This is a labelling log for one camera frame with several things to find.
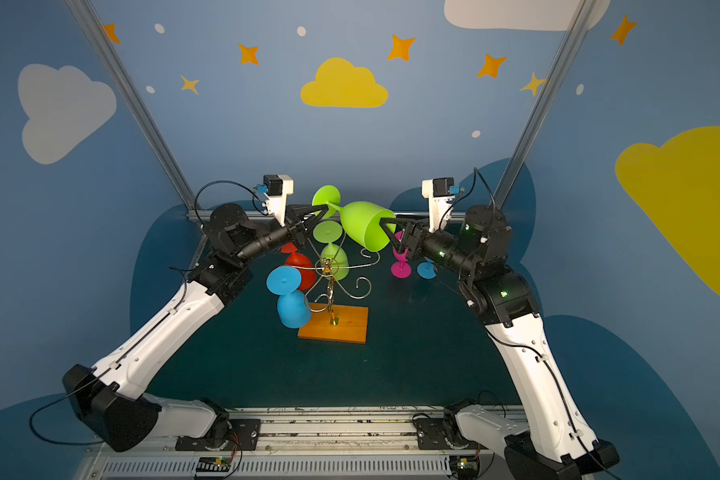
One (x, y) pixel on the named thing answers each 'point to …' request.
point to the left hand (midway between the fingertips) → (322, 202)
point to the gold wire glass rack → (334, 320)
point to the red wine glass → (303, 264)
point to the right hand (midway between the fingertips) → (393, 216)
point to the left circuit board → (215, 464)
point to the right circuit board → (465, 467)
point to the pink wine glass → (401, 270)
